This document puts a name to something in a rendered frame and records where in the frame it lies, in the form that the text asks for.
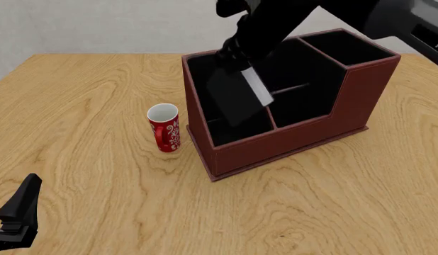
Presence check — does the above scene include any red-brown desk caddy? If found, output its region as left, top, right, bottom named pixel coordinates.
left=181, top=28, right=402, bottom=183

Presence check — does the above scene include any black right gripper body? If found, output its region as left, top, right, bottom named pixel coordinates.
left=221, top=13, right=277, bottom=61

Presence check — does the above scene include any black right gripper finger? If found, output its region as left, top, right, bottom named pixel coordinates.
left=215, top=51, right=250, bottom=72

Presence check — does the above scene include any red mug with white pattern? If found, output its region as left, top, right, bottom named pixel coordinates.
left=147, top=102, right=181, bottom=153

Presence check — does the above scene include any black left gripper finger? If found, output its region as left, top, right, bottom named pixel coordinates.
left=0, top=173, right=43, bottom=230

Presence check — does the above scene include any black book with white pages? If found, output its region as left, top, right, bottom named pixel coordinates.
left=206, top=63, right=275, bottom=128

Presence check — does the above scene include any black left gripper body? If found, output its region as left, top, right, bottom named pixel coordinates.
left=0, top=220, right=40, bottom=251

